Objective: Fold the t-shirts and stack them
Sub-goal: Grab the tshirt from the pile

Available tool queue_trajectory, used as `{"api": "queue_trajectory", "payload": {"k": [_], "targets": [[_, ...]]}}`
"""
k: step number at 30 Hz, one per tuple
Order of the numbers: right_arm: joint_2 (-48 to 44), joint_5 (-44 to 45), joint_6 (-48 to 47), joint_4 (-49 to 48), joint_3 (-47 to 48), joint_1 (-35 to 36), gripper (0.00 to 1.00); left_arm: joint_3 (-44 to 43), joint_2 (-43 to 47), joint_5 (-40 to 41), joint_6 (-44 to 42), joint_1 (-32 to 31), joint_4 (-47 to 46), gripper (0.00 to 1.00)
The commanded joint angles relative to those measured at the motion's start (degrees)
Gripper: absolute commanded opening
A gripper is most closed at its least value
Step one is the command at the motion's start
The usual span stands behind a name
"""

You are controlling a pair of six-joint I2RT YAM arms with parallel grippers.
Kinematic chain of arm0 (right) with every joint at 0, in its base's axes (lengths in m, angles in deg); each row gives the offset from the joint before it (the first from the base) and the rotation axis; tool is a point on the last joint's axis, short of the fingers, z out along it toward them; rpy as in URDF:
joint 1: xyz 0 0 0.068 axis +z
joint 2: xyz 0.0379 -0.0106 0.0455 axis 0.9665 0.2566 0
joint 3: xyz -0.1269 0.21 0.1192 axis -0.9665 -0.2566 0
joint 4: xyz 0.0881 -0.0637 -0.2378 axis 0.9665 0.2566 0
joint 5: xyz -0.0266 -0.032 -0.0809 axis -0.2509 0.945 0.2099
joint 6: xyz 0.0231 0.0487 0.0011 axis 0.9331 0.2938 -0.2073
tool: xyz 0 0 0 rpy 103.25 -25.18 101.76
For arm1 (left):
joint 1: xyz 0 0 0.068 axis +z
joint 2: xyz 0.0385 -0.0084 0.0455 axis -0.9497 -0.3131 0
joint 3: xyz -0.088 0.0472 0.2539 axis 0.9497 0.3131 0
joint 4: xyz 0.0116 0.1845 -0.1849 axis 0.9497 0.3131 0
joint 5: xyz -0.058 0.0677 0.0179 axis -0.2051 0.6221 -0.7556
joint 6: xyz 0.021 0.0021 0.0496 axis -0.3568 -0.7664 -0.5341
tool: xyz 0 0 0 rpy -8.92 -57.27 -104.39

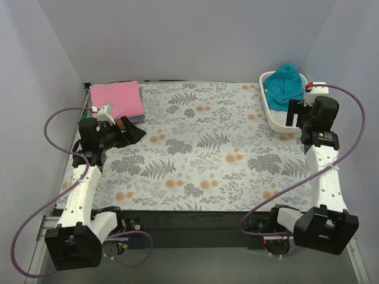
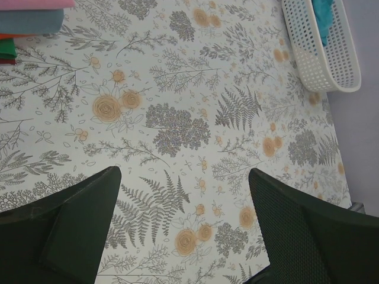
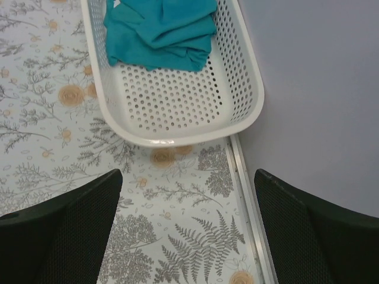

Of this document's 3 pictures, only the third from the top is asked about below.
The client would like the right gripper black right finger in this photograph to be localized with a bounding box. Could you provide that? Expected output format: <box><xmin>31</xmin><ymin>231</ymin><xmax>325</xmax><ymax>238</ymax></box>
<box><xmin>254</xmin><ymin>169</ymin><xmax>378</xmax><ymax>283</ymax></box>

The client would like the floral patterned table mat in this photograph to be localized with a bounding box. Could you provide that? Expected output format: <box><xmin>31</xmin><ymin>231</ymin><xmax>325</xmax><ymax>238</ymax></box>
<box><xmin>1</xmin><ymin>1</ymin><xmax>264</xmax><ymax>283</ymax></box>

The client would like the aluminium table edge rail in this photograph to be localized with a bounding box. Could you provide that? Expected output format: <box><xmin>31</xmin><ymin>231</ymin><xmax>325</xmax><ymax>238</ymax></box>
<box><xmin>230</xmin><ymin>134</ymin><xmax>278</xmax><ymax>283</ymax></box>

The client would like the teal t-shirt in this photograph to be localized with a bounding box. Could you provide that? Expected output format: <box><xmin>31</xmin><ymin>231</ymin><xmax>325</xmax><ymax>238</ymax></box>
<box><xmin>104</xmin><ymin>1</ymin><xmax>217</xmax><ymax>72</ymax></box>

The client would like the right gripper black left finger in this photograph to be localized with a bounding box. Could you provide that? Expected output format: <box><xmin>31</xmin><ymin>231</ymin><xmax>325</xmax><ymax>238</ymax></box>
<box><xmin>1</xmin><ymin>169</ymin><xmax>123</xmax><ymax>283</ymax></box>

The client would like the white perforated plastic basket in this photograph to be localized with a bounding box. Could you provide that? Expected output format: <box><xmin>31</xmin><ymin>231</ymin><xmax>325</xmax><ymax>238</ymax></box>
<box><xmin>81</xmin><ymin>1</ymin><xmax>265</xmax><ymax>148</ymax></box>

